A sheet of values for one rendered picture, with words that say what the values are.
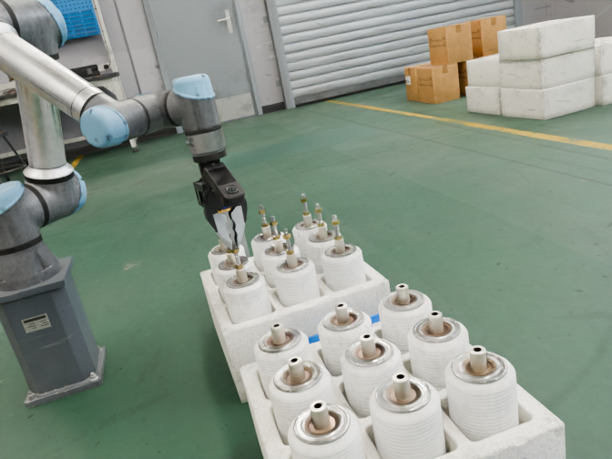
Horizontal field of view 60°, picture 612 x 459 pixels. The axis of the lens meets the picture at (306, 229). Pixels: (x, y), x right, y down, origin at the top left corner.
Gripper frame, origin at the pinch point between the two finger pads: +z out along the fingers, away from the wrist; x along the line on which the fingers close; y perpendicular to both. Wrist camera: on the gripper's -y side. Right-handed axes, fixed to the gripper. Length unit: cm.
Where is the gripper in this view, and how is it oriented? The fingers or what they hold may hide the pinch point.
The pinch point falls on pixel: (234, 242)
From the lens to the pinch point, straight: 116.3
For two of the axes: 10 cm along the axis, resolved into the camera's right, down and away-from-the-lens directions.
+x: -8.5, 3.2, -4.2
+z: 1.8, 9.3, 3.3
